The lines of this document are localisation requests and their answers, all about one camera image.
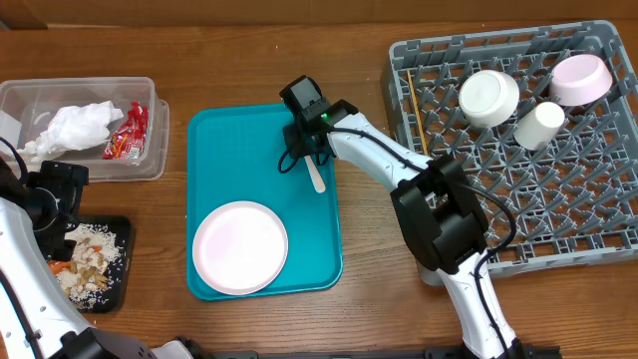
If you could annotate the orange carrot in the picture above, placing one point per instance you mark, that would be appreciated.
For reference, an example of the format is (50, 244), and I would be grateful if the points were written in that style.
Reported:
(59, 266)

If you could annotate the light green bowl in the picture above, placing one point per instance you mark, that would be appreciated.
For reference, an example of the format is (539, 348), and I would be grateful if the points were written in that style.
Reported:
(488, 98)

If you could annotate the grey dish rack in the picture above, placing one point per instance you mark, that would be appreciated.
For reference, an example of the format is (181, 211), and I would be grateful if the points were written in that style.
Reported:
(575, 201)

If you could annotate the white cup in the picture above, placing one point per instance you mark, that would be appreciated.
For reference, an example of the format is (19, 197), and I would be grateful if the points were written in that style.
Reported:
(538, 127)

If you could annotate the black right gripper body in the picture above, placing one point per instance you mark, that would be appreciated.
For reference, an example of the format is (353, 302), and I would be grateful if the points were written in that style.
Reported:
(304, 141)

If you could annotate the pink bowl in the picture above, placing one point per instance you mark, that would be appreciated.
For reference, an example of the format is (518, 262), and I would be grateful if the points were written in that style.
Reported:
(580, 80)

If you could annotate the red snack wrapper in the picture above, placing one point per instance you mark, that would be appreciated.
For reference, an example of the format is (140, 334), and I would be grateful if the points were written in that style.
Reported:
(128, 141)

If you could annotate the clear plastic bin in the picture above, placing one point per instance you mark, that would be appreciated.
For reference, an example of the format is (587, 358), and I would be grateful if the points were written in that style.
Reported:
(27, 107)

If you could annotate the white napkin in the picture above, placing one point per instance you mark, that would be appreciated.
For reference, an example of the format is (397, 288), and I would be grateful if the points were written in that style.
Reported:
(73, 128)

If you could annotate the pink plate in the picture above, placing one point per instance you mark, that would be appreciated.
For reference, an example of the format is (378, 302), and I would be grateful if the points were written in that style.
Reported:
(240, 248)

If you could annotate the black waste tray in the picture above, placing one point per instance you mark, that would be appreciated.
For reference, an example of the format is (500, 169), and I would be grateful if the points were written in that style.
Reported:
(125, 234)

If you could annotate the peanuts and rice waste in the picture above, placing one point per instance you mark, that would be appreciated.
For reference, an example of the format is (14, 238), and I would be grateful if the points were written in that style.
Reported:
(97, 265)

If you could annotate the white plastic fork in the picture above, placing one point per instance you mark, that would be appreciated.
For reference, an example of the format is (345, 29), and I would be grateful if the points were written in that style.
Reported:
(315, 176)

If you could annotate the wooden chopstick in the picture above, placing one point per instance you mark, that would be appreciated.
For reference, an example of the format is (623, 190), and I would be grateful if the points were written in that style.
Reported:
(417, 113)

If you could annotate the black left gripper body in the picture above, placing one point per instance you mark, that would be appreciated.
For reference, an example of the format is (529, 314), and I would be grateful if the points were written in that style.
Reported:
(54, 225)

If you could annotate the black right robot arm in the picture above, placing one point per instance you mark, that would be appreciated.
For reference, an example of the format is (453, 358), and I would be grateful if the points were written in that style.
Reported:
(439, 213)

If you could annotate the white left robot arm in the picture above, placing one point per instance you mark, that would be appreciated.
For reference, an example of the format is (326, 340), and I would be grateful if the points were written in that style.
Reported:
(37, 318)

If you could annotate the teal tray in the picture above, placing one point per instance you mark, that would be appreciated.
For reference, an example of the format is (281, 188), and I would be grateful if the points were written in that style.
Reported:
(232, 155)

